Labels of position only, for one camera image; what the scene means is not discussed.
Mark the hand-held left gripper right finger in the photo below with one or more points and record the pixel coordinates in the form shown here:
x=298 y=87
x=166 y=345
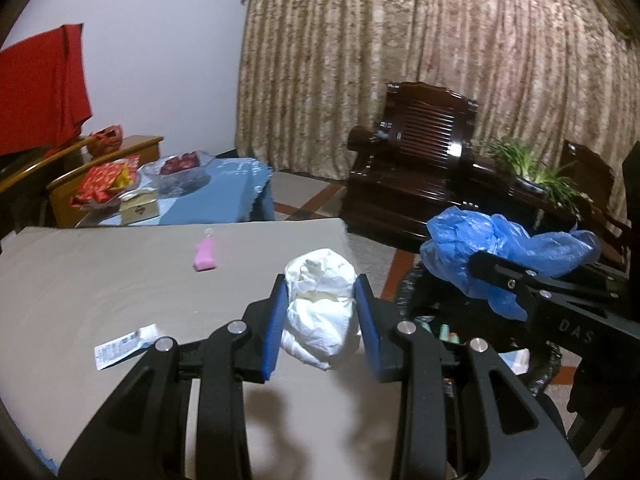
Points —
x=370 y=330

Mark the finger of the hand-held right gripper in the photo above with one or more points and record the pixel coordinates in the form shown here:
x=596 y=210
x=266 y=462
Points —
x=505 y=275

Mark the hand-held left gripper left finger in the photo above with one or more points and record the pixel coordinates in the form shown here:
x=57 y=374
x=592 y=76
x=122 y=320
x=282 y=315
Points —
x=275 y=330

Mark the white plastic bag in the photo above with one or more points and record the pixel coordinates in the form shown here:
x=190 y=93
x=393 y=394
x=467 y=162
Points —
x=320 y=305

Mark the blue plastic bag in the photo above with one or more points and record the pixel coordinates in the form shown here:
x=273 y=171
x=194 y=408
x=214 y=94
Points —
x=465 y=240

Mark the black trash bag bin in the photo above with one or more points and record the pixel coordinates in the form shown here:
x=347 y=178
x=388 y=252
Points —
x=415 y=295

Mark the dark wooden side table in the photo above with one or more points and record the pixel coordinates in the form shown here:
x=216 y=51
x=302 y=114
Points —
x=520 y=210

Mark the pink packet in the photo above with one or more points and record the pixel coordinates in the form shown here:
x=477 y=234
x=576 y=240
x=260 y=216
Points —
x=205 y=255

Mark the green potted plant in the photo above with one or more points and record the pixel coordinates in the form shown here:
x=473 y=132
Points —
x=540 y=170

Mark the dark wooden chair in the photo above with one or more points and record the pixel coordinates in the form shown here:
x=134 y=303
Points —
x=595 y=175

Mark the dark wooden armchair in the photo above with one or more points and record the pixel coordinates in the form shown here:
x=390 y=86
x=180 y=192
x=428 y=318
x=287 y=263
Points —
x=420 y=160

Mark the blue cloth side table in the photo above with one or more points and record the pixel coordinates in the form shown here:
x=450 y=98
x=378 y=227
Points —
x=220 y=190

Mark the beige tissue box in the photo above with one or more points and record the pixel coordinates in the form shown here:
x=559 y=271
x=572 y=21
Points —
x=140 y=208

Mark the glass bowl of red fruit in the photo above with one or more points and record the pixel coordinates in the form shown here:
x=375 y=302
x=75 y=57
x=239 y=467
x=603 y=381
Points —
x=177 y=167

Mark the red snack bag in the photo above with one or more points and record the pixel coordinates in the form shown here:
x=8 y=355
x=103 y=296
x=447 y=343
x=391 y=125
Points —
x=102 y=180

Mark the beige patterned curtain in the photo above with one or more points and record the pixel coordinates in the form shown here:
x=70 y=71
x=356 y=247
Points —
x=400 y=60

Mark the red basket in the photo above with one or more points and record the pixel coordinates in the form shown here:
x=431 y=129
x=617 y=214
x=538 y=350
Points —
x=106 y=141

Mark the red cloth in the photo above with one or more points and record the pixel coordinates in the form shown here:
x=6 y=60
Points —
x=40 y=95

